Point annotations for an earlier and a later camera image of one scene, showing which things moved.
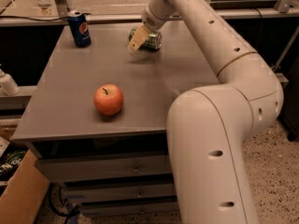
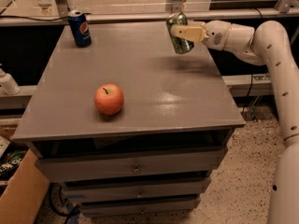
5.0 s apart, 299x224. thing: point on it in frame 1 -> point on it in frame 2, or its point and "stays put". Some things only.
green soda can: x=153 y=41 -> x=180 y=46
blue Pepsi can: x=79 y=29 stays put
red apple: x=108 y=99 stays put
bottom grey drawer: x=148 y=205 stays put
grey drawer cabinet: x=113 y=166 stays put
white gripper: x=151 y=20 -> x=217 y=35
